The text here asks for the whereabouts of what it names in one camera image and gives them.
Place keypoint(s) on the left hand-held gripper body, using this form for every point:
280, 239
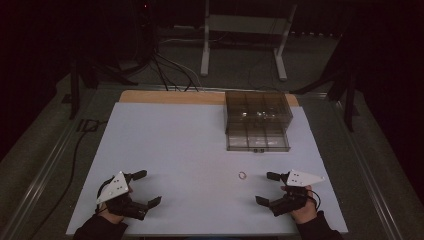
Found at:
115, 188

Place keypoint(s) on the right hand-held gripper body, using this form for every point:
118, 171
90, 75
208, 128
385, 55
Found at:
301, 179

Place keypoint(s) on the transparent brown drawer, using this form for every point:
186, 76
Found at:
257, 141

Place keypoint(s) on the person's left hand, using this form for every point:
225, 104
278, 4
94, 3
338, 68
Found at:
111, 218

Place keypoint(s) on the person's right hand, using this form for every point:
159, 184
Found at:
306, 211

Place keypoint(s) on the white table mat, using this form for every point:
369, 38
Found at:
173, 150

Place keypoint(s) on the black floor socket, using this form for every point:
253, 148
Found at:
87, 125

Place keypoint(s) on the transparent brown drawer case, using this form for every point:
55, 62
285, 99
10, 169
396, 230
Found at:
258, 106

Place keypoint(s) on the black tripod stand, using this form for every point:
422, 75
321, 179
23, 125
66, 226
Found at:
348, 96
75, 90

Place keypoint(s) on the metal floor rail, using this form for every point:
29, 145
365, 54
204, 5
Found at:
366, 180
40, 180

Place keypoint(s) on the white metal stand frame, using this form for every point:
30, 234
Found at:
205, 50

